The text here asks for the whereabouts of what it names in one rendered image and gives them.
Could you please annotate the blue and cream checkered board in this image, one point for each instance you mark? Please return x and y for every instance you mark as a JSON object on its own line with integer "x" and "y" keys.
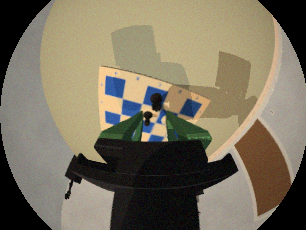
{"x": 122, "y": 94}

